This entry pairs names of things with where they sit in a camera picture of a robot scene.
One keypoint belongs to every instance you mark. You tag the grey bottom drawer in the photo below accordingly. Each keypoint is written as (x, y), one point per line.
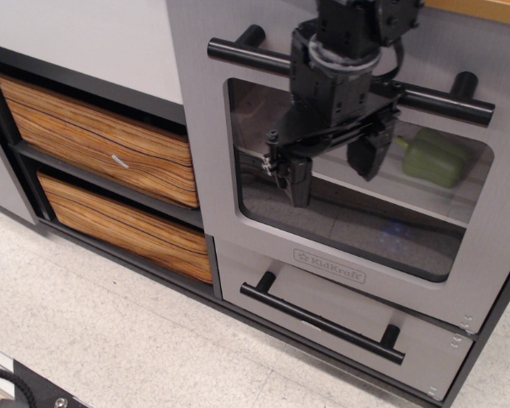
(433, 354)

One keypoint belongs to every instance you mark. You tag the green toy pepper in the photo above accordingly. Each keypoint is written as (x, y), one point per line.
(432, 157)

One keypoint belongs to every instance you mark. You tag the dark grey play kitchen cabinet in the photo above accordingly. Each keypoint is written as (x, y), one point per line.
(120, 331)

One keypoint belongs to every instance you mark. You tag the black drawer handle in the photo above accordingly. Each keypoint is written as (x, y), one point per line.
(383, 348)

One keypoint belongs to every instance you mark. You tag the wood pattern bin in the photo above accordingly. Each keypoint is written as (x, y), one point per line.
(137, 155)
(164, 242)

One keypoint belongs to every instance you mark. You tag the upper wood pattern bin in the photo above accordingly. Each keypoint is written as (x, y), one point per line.
(137, 155)

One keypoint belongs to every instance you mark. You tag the lower wood pattern bin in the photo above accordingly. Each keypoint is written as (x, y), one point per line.
(164, 242)

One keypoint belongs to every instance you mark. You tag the grey toy oven door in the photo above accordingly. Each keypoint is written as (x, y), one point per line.
(451, 38)

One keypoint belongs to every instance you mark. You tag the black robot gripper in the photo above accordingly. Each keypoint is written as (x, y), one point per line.
(336, 100)

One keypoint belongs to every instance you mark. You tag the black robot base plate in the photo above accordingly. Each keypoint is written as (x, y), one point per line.
(46, 393)

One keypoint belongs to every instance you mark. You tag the grey oven rack shelf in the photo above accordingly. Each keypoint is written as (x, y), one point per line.
(337, 190)

